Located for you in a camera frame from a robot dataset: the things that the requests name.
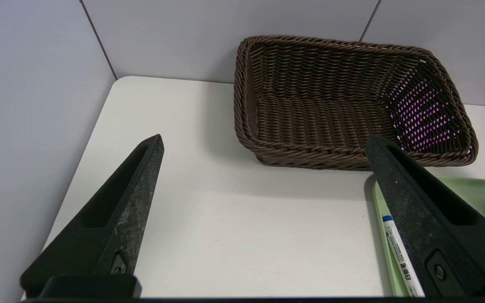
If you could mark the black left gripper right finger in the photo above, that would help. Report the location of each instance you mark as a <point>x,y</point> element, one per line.
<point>436,235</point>

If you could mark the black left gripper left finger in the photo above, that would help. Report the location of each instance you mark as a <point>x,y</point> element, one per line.
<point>112,227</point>

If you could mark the white blue marker pen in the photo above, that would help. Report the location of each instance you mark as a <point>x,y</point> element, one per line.
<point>398,252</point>

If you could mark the light green plastic tray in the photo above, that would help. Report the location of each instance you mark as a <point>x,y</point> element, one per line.
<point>474,193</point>

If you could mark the dark brown wicker basket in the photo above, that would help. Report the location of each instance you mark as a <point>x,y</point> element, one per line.
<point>310,122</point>

